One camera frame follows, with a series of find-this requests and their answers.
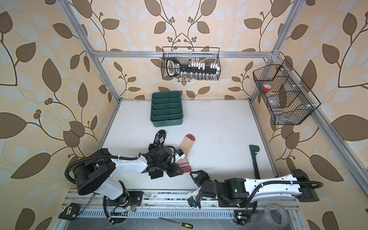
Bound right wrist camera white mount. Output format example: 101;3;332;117
186;192;201;209

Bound black wire basket back wall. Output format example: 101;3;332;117
161;46;221;81

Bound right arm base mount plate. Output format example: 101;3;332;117
217;190;258;208

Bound black wire basket right wall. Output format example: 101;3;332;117
253;60;321;125

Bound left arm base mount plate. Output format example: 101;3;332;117
104;191;144;207

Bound red lidded container in basket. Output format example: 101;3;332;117
262;84;272;93

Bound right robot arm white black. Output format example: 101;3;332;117
186;169;324;209

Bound green plastic divided tray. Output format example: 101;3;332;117
150;91;184;127

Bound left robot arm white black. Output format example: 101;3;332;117
64;146;185;202

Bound yellow black handled screwdriver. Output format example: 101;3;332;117
159;217;193;229

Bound beige sock maroon purple stripes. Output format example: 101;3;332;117
177;134;195;173

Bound aluminium front rail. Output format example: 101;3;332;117
51;190;308;230

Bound black grey argyle sock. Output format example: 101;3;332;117
149;130;166;151

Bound clear tape roll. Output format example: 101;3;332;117
264;203;290;228

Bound black socket set rail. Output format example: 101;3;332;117
163;57;221;78

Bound black yellow tape measure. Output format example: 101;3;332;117
58;203;81;220

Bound green pipe wrench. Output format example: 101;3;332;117
249;145;260;179

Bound black wire basket wall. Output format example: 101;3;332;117
161;46;221;81
253;60;321;125

